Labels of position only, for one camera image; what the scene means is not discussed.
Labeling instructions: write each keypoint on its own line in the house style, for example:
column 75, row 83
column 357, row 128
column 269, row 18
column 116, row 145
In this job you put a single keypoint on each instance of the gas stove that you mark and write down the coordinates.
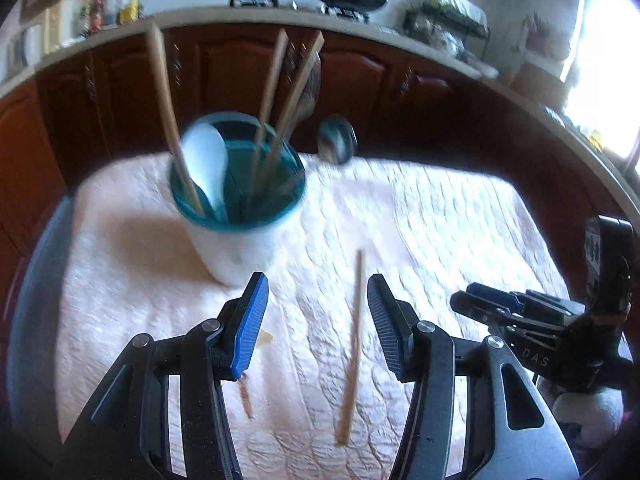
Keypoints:
column 300, row 5

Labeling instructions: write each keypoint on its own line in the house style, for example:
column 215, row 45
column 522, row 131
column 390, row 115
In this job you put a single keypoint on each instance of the light kitchen countertop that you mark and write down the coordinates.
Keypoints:
column 410, row 32

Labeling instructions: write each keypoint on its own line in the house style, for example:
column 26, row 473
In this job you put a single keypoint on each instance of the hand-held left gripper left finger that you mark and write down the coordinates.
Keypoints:
column 252, row 325

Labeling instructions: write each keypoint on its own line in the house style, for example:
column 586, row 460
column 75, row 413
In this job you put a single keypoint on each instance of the white spoon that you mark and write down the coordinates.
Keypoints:
column 205, row 160

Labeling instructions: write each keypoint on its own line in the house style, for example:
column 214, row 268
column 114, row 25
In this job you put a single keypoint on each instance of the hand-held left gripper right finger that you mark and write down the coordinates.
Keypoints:
column 387, row 330

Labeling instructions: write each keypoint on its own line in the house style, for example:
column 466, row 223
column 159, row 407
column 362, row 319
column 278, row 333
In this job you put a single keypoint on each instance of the dish rack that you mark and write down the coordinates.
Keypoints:
column 445, row 17

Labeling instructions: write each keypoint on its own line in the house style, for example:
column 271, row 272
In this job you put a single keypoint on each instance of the yellow bottle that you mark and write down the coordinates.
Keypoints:
column 130, row 6

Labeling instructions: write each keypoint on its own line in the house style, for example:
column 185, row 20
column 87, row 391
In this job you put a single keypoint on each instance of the dark wooden kitchen cabinets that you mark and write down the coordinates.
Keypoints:
column 225, row 80

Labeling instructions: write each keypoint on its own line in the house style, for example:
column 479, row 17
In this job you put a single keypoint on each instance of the metal spoon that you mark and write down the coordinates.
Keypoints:
column 336, row 140

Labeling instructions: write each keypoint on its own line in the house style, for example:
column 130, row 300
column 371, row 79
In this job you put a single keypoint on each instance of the white floral cup teal rim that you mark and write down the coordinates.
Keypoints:
column 240, row 245

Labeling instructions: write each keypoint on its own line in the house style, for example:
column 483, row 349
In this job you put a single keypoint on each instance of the pink quilted table cloth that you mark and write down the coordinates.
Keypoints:
column 450, row 220

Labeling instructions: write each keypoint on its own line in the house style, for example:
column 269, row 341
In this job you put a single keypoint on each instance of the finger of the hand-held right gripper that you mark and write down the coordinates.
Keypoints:
column 500, row 296
column 492, row 320

